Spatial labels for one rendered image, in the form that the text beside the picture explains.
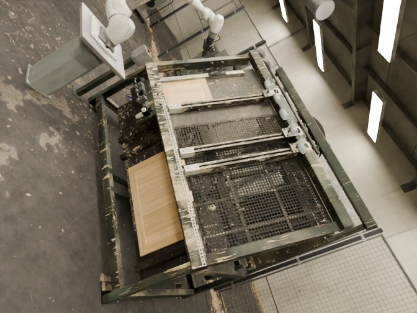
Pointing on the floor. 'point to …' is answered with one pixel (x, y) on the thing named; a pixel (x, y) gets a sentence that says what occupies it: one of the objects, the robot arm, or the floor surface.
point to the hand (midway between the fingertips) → (203, 53)
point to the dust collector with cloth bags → (150, 8)
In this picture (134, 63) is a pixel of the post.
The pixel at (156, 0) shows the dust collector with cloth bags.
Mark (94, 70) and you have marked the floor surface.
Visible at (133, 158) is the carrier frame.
